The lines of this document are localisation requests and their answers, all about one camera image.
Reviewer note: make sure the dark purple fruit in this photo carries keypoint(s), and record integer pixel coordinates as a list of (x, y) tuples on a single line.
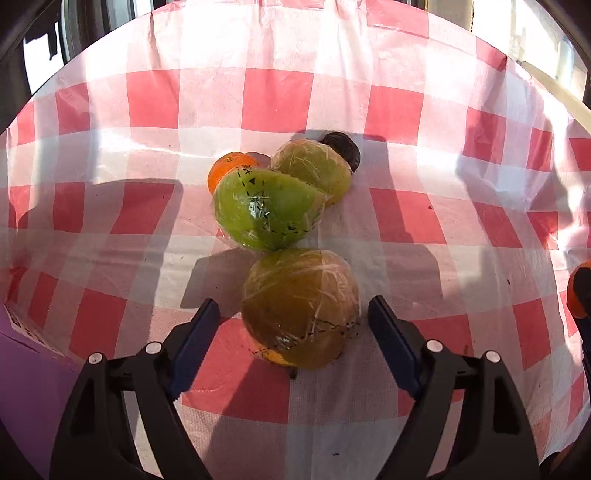
[(344, 145)]

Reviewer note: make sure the brown-yellow fruit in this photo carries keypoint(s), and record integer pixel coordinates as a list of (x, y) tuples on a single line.
[(300, 309)]

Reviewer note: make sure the wrapped green apple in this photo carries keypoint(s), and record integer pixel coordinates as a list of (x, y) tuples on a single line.
[(265, 210)]

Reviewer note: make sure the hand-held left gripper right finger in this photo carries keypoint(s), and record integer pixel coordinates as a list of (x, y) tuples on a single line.
[(392, 341)]

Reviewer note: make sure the red white checkered tablecloth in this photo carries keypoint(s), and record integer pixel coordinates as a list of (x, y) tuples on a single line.
[(295, 207)]

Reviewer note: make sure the wrapped yellow-green fruit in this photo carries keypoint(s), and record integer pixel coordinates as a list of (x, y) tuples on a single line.
[(311, 168)]

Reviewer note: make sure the purple box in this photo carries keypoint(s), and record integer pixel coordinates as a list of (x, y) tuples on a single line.
[(32, 392)]

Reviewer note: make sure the cream plastic bar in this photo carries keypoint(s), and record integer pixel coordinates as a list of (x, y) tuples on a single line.
[(561, 87)]

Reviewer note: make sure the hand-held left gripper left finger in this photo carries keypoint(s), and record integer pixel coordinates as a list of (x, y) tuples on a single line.
[(194, 344)]

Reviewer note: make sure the orange tangerine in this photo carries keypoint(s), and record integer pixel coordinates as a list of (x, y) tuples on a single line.
[(226, 170)]

